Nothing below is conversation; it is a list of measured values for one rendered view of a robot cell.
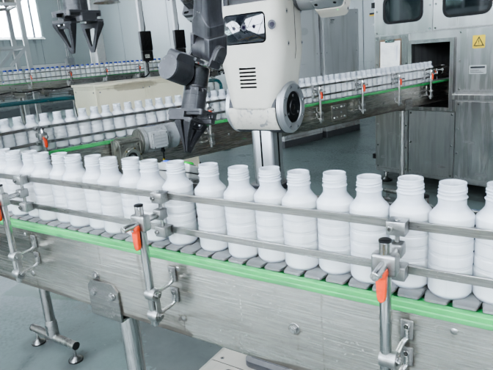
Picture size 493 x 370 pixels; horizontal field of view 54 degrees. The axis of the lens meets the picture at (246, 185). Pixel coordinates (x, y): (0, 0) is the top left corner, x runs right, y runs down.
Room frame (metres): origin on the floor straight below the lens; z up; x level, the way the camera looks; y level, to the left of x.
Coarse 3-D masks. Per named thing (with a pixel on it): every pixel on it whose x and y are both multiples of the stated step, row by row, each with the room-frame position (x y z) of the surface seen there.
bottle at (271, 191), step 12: (264, 168) 0.82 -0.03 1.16; (276, 168) 0.82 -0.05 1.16; (264, 180) 0.79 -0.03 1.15; (276, 180) 0.79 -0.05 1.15; (264, 192) 0.79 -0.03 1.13; (276, 192) 0.78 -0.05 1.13; (276, 204) 0.78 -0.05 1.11; (264, 216) 0.78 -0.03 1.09; (276, 216) 0.78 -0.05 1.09; (264, 228) 0.78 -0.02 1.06; (276, 228) 0.78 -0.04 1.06; (264, 240) 0.78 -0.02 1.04; (276, 240) 0.78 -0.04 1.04; (264, 252) 0.78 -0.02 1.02; (276, 252) 0.78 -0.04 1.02
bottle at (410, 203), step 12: (408, 180) 0.69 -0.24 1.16; (420, 180) 0.66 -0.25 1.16; (408, 192) 0.66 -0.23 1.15; (420, 192) 0.66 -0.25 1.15; (396, 204) 0.67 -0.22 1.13; (408, 204) 0.66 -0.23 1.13; (420, 204) 0.65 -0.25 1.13; (396, 216) 0.66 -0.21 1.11; (408, 216) 0.65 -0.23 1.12; (420, 216) 0.64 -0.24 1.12; (408, 240) 0.65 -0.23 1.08; (420, 240) 0.64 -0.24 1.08; (408, 252) 0.65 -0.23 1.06; (420, 252) 0.64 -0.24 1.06; (420, 264) 0.64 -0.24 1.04; (408, 276) 0.65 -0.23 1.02; (420, 276) 0.64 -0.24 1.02; (408, 288) 0.65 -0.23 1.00
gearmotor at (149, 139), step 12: (132, 132) 2.42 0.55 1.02; (144, 132) 2.36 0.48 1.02; (156, 132) 2.35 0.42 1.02; (168, 132) 2.43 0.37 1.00; (120, 144) 2.28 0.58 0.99; (132, 144) 2.32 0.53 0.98; (144, 144) 2.34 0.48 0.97; (156, 144) 2.34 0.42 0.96; (168, 144) 2.38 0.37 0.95; (120, 156) 2.28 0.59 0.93; (120, 168) 2.30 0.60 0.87
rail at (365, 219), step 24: (120, 192) 0.96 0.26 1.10; (144, 192) 0.92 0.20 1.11; (168, 192) 0.89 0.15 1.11; (96, 216) 1.01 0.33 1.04; (312, 216) 0.72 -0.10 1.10; (336, 216) 0.69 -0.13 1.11; (360, 216) 0.67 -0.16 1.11; (216, 240) 0.83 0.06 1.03; (240, 240) 0.80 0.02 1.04; (360, 264) 0.67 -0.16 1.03
